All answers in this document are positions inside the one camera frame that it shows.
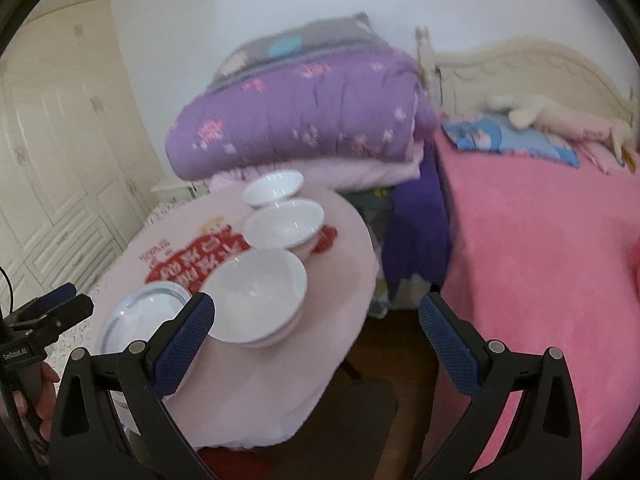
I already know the pink bed blanket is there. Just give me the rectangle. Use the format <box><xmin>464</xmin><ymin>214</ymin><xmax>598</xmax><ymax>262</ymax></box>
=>
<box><xmin>425</xmin><ymin>125</ymin><xmax>640</xmax><ymax>471</ymax></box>

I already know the dark purple cloth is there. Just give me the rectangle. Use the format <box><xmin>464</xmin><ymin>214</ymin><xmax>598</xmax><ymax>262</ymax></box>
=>
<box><xmin>382</xmin><ymin>150</ymin><xmax>453</xmax><ymax>311</ymax></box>

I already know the pink printed round tablecloth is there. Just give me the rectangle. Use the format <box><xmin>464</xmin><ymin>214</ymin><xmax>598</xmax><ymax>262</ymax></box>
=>
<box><xmin>92</xmin><ymin>180</ymin><xmax>381</xmax><ymax>451</ymax></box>

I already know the grey floral pillow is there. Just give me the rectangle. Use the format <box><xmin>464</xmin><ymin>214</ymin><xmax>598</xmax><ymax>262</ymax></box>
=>
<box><xmin>210</xmin><ymin>12</ymin><xmax>373</xmax><ymax>93</ymax></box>

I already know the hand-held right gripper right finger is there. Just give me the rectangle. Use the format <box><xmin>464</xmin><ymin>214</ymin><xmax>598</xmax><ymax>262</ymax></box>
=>
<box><xmin>412</xmin><ymin>291</ymin><xmax>584</xmax><ymax>480</ymax></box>

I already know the white heart-print sheet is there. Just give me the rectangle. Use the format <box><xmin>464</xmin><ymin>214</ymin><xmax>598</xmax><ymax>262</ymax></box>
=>
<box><xmin>50</xmin><ymin>205</ymin><xmax>191</xmax><ymax>386</ymax></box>

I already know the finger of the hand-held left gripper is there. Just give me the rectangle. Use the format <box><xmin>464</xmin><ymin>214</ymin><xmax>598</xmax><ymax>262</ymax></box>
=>
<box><xmin>37</xmin><ymin>294</ymin><xmax>95</xmax><ymax>341</ymax></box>
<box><xmin>12</xmin><ymin>282</ymin><xmax>77</xmax><ymax>323</ymax></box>

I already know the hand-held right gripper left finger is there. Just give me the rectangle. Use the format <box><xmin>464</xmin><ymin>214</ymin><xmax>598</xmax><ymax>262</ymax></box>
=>
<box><xmin>48</xmin><ymin>291</ymin><xmax>236</xmax><ymax>480</ymax></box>

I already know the cream bed headboard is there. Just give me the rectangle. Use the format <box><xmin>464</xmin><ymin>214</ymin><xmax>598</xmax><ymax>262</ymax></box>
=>
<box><xmin>415</xmin><ymin>25</ymin><xmax>640</xmax><ymax>126</ymax></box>

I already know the blue cartoon pillow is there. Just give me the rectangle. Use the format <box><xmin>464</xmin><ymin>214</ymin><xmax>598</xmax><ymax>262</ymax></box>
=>
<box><xmin>442</xmin><ymin>115</ymin><xmax>581</xmax><ymax>168</ymax></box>

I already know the black cable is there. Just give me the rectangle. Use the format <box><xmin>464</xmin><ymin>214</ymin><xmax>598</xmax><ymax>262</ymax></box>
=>
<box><xmin>0</xmin><ymin>265</ymin><xmax>14</xmax><ymax>322</ymax></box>

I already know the pale pink folded blanket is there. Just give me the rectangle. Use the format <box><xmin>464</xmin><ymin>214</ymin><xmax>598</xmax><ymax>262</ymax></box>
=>
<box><xmin>210</xmin><ymin>147</ymin><xmax>426</xmax><ymax>193</ymax></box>

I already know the white ceramic bowl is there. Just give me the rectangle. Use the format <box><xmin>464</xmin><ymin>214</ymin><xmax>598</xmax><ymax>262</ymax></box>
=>
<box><xmin>242</xmin><ymin>198</ymin><xmax>326</xmax><ymax>261</ymax></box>
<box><xmin>242</xmin><ymin>170</ymin><xmax>305</xmax><ymax>209</ymax></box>
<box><xmin>200</xmin><ymin>247</ymin><xmax>308</xmax><ymax>350</ymax></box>

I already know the cream nightstand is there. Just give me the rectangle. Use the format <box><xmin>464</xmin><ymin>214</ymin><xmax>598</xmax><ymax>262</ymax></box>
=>
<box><xmin>150</xmin><ymin>180</ymin><xmax>211</xmax><ymax>206</ymax></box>

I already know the cream panelled wardrobe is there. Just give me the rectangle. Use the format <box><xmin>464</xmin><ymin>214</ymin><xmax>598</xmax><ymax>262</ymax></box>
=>
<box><xmin>0</xmin><ymin>0</ymin><xmax>166</xmax><ymax>301</ymax></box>

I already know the purple floral quilt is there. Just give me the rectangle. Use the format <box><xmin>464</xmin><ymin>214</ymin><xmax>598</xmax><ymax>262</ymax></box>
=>
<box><xmin>165</xmin><ymin>49</ymin><xmax>441</xmax><ymax>181</ymax></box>

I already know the pink printed pillow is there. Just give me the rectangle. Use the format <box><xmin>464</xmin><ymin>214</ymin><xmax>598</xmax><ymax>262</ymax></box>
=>
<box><xmin>580</xmin><ymin>140</ymin><xmax>640</xmax><ymax>176</ymax></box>

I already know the white plate grey rim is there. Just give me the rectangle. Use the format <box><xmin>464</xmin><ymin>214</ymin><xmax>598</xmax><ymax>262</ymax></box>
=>
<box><xmin>97</xmin><ymin>281</ymin><xmax>195</xmax><ymax>391</ymax></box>

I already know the person's left hand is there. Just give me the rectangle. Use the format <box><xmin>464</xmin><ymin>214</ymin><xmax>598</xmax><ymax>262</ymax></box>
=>
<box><xmin>12</xmin><ymin>361</ymin><xmax>61</xmax><ymax>442</ymax></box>

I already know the cream plush toy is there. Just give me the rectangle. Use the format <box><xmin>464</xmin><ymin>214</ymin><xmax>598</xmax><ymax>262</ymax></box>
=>
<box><xmin>482</xmin><ymin>92</ymin><xmax>633</xmax><ymax>156</ymax></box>

